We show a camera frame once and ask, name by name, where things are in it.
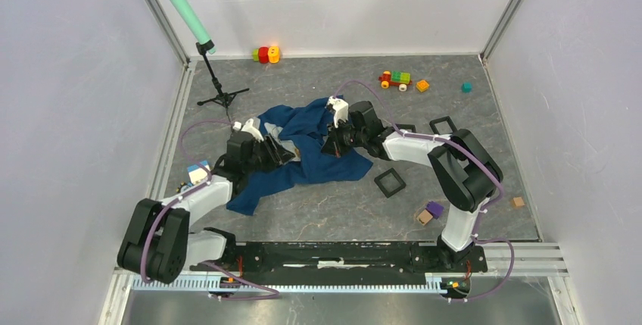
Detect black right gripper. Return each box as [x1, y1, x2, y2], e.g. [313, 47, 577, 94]
[321, 117, 367, 158]

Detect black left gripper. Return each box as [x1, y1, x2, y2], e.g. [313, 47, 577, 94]
[243, 133, 295, 175]

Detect blue Mickey Mouse t-shirt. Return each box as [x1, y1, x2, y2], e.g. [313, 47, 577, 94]
[226, 98, 372, 216]

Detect black square frame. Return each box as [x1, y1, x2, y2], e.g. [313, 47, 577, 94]
[429, 115, 457, 135]
[373, 168, 407, 198]
[397, 123, 416, 133]

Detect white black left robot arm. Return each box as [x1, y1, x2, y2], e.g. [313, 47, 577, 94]
[117, 132, 297, 284]

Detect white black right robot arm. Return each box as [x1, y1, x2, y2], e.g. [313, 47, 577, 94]
[322, 97, 503, 270]

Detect colourful toy block train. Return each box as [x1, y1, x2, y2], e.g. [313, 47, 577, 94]
[378, 70, 413, 92]

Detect blue white block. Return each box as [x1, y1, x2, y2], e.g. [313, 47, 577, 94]
[187, 161, 210, 186]

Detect orange toy brick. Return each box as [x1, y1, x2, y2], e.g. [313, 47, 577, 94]
[416, 80, 430, 92]

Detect red green orange toy blocks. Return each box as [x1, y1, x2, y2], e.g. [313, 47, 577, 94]
[252, 45, 281, 64]

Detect tan wooden cube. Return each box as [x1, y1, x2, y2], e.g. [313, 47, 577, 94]
[416, 209, 434, 226]

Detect purple cube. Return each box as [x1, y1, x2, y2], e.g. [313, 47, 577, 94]
[425, 201, 444, 219]

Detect black tripod microphone stand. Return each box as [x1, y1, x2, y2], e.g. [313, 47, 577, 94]
[195, 40, 250, 131]

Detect teal small cube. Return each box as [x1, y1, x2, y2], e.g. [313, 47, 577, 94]
[461, 82, 472, 93]

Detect brown wooden cube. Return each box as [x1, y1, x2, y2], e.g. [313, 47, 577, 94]
[510, 197, 525, 208]

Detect mint green microphone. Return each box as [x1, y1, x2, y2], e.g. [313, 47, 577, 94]
[169, 0, 216, 55]

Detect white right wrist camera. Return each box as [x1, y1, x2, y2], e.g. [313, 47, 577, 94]
[326, 96, 349, 128]

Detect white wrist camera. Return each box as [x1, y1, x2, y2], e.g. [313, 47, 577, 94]
[326, 96, 349, 128]
[230, 117, 265, 142]

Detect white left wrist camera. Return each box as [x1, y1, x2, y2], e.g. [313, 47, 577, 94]
[230, 117, 265, 142]

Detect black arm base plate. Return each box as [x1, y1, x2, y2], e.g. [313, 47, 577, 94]
[215, 241, 488, 286]

